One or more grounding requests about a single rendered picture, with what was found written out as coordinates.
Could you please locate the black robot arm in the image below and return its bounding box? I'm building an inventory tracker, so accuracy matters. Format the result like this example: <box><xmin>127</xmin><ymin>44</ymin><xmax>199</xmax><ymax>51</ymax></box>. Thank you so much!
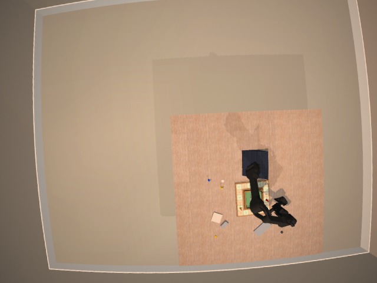
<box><xmin>245</xmin><ymin>163</ymin><xmax>297</xmax><ymax>227</ymax></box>

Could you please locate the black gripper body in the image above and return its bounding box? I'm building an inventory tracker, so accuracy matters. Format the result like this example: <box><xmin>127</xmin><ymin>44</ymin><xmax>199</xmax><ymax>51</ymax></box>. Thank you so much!
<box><xmin>263</xmin><ymin>196</ymin><xmax>288</xmax><ymax>216</ymax></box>

